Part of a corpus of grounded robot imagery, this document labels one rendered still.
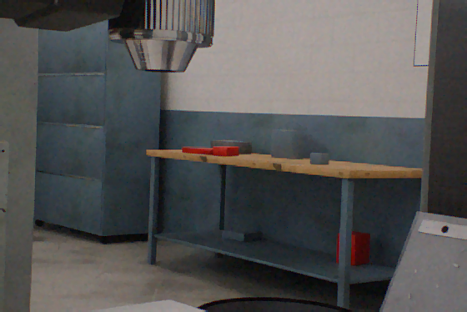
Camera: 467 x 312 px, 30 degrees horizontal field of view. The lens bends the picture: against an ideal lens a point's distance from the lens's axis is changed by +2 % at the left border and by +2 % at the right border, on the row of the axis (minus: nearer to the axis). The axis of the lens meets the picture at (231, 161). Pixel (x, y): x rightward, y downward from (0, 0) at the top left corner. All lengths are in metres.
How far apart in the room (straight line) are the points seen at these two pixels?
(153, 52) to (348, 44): 5.89
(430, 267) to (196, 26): 0.40
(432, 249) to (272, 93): 6.13
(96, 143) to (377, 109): 2.77
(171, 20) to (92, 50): 7.46
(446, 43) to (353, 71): 5.47
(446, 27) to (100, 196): 7.00
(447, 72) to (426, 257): 0.15
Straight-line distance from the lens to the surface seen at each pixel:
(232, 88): 7.24
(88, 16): 0.35
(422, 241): 0.75
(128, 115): 7.72
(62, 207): 8.31
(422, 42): 5.82
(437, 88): 0.75
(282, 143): 6.23
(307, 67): 6.56
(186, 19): 0.38
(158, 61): 0.38
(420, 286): 0.73
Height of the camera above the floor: 1.17
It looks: 3 degrees down
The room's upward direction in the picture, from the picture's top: 2 degrees clockwise
